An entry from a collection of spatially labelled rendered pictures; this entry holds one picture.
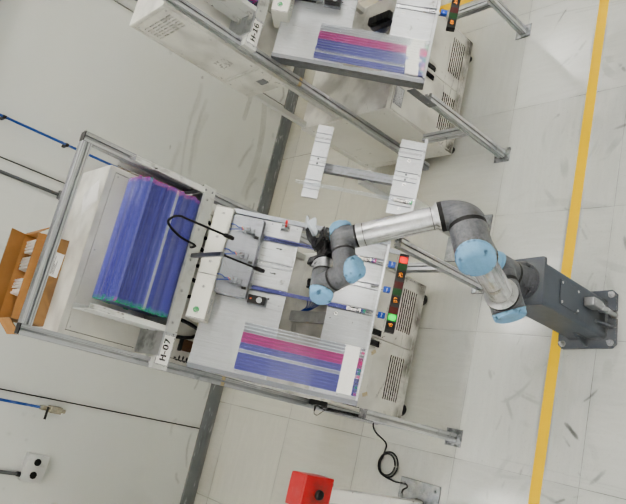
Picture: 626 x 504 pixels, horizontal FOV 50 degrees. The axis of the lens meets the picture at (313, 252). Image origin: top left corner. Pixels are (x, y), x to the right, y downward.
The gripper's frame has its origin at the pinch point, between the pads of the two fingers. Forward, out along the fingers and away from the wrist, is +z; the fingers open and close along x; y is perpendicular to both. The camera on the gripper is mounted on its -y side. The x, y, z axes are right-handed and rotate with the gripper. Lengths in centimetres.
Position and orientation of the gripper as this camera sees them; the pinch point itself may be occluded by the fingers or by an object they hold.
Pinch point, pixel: (325, 224)
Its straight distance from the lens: 235.7
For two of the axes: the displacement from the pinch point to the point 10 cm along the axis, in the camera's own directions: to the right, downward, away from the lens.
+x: -8.9, -3.6, -2.8
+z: 0.8, -7.3, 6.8
